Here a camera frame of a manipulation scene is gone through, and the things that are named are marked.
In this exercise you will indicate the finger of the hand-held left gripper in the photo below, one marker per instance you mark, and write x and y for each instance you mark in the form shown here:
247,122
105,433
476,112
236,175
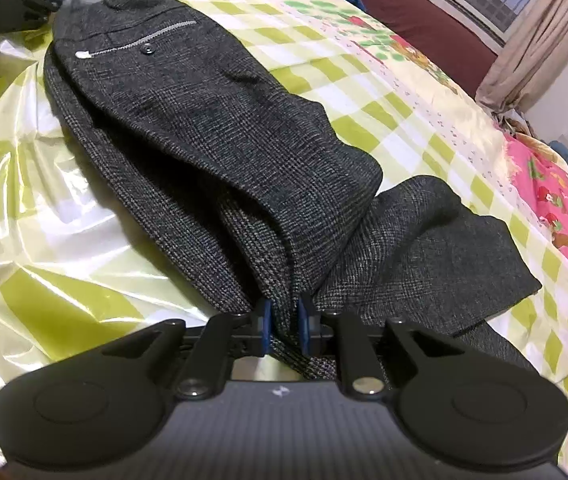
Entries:
40,4

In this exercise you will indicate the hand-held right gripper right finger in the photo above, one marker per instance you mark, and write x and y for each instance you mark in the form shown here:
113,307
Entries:
305,329

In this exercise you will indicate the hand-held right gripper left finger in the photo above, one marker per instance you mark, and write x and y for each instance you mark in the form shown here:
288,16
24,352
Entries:
265,327

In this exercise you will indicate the dark grey pants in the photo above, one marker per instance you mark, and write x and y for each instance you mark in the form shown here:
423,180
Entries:
224,160

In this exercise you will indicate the checked printed blanket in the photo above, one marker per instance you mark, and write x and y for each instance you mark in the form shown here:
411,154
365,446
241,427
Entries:
414,110

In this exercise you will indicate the crumpled cloth pile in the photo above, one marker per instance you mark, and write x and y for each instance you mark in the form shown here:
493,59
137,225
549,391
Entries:
516,120

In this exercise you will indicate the beige curtain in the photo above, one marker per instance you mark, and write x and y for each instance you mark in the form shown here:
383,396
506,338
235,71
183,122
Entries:
539,60

